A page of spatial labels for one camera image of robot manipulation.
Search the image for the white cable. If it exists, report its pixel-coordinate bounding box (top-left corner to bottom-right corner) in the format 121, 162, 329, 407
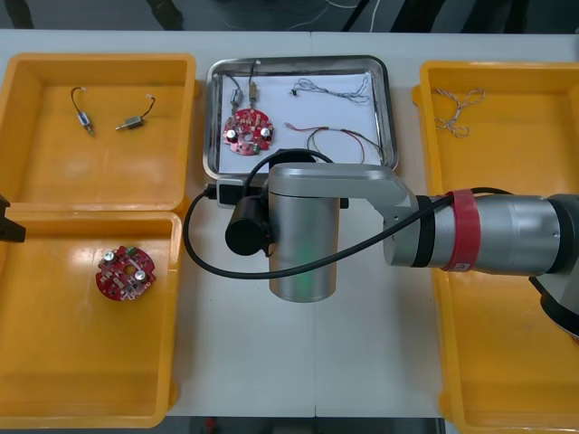
325, 0, 379, 33

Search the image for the white paper sheet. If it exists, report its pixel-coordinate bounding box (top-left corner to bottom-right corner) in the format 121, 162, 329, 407
217, 71, 386, 175

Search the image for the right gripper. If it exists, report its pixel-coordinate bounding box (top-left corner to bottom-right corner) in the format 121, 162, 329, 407
243, 180, 350, 211

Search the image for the yellow-orange plastic bin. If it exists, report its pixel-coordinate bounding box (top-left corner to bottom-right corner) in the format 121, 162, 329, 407
0, 52, 198, 214
423, 220, 579, 434
0, 211, 189, 430
411, 60, 579, 218

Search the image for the small metal solenoid black cable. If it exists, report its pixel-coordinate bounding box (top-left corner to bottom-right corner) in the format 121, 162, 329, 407
223, 73, 243, 117
115, 92, 157, 134
70, 86, 98, 137
247, 59, 262, 108

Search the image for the red green black wire harness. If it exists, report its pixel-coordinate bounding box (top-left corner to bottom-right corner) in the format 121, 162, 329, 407
284, 120, 387, 165

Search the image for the blue-white harness black connector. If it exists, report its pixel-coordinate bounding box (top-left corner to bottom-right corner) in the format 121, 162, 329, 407
289, 73, 374, 107

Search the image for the black furniture leg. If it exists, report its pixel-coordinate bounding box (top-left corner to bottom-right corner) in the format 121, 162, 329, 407
0, 0, 35, 30
144, 0, 185, 31

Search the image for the blue-white twisted wire harness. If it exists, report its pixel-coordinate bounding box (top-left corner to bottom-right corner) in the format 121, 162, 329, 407
432, 87, 487, 138

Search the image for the steel tray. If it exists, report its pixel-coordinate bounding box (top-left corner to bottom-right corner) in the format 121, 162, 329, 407
205, 54, 400, 179

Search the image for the round red circuit board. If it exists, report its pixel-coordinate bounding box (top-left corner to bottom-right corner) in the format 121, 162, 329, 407
222, 107, 277, 156
95, 244, 157, 303

